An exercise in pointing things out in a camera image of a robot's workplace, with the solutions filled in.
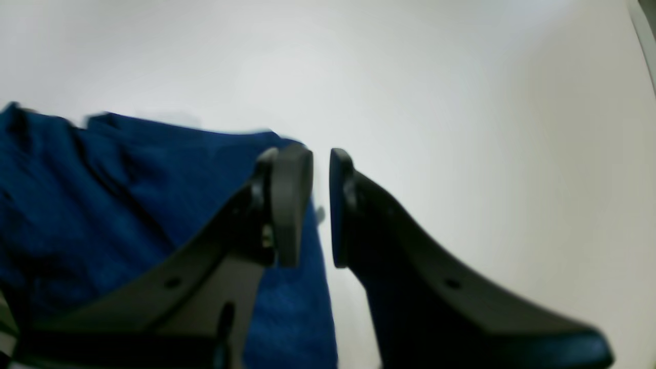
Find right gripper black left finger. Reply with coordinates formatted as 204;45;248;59
12;144;313;368

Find blue long-sleeve shirt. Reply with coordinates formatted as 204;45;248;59
0;101;339;369

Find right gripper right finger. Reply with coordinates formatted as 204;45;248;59
330;149;614;368

